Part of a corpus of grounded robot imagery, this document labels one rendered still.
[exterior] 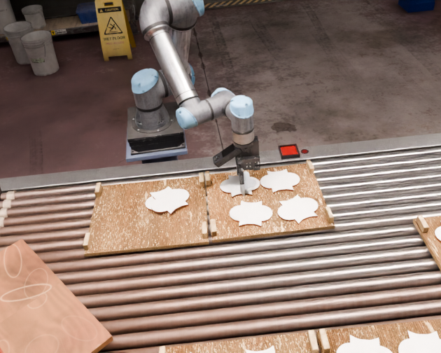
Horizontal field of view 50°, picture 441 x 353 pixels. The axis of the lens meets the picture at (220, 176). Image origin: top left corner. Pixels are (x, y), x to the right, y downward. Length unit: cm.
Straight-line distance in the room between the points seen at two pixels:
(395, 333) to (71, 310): 85
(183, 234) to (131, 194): 31
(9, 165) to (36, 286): 257
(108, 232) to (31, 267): 30
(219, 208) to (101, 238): 41
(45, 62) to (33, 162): 155
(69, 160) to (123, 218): 212
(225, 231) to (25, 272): 62
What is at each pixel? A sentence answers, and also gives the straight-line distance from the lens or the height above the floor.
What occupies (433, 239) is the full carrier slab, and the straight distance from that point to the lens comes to 164.
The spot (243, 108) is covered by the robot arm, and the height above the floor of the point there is 128.
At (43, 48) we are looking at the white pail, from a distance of 512.
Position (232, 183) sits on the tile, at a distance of 175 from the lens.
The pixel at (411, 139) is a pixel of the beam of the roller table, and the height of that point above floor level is 91.
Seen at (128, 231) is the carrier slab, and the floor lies 94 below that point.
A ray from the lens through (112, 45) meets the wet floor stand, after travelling 518.
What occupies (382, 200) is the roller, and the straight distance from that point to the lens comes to 176.
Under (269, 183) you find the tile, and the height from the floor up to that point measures 94.
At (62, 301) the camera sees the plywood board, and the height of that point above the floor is 104.
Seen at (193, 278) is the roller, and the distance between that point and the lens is 149.
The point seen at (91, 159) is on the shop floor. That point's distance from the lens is 373.
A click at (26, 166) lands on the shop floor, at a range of 387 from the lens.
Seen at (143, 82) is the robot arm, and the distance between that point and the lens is 199.
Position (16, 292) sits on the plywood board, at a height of 104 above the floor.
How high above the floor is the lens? 206
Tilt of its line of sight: 38 degrees down
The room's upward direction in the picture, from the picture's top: 5 degrees counter-clockwise
